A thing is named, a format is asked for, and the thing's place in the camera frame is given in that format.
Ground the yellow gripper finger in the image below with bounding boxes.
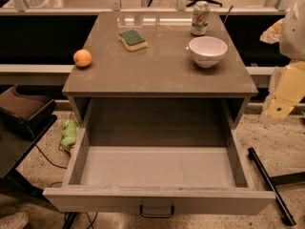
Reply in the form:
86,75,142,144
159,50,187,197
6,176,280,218
262,61,305,120

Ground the green and yellow sponge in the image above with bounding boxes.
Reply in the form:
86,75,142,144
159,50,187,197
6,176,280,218
118,30,148,52

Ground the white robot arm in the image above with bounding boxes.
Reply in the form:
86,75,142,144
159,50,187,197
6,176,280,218
260,0,305,123

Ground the open top drawer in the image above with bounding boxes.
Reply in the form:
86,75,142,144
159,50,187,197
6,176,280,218
42,98,276,216

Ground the white bowl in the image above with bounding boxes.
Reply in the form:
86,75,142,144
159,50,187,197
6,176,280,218
189,36,228,68

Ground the black metal stand leg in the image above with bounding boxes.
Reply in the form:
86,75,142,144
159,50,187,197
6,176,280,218
248,147,305,226

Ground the soda can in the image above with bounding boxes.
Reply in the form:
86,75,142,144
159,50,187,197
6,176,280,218
191,1,210,36

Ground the grey cabinet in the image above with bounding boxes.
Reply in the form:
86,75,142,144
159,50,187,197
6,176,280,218
63,11,257,147

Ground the orange fruit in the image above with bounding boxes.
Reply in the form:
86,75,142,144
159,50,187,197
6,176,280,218
73,50,92,67

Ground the green crumpled bag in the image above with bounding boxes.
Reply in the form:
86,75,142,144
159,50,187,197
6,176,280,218
60,119,79,148

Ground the white shoe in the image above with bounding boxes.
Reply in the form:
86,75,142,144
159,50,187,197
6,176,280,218
0,212,29,229

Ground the black drawer handle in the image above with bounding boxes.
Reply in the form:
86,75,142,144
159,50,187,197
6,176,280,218
139,205,174,219

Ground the black floor cable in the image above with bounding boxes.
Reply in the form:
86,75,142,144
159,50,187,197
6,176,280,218
28,126,69,170

